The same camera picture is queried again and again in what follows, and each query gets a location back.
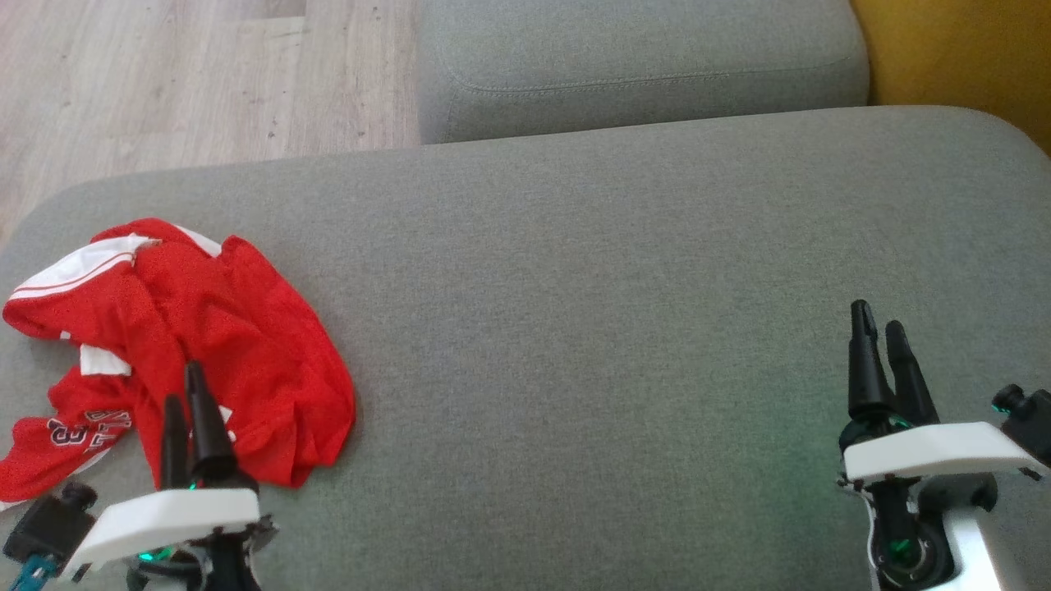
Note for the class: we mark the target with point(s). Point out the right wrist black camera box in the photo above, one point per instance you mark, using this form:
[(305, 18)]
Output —
[(1030, 423)]

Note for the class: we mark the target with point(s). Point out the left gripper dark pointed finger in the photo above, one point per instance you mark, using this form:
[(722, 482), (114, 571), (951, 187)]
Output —
[(207, 435), (174, 443)]

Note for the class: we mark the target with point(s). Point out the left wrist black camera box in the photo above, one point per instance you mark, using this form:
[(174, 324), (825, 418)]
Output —
[(49, 521)]

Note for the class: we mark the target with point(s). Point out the mustard yellow upholstered furniture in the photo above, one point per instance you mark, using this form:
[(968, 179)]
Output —
[(961, 57)]

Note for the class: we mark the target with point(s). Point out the large grey sofa seat cushion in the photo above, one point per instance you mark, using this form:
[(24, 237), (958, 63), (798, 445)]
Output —
[(575, 345)]

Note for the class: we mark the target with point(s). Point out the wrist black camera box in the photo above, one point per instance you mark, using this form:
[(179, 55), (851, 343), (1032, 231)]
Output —
[(1030, 423), (49, 521)]

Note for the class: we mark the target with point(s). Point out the left gripper white-banded body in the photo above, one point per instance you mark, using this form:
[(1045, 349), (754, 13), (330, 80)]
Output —
[(172, 517)]

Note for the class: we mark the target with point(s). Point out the red basketball jersey white sleeves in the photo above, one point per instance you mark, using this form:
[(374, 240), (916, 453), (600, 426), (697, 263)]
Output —
[(246, 328)]

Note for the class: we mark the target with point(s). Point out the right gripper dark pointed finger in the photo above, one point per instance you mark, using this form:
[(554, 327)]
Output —
[(866, 369), (910, 382)]

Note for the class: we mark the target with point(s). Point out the small grey sofa cushion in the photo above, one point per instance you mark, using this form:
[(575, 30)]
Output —
[(640, 66)]

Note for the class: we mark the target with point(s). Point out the right gripper white-banded body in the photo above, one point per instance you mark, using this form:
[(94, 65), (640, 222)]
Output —
[(928, 451)]

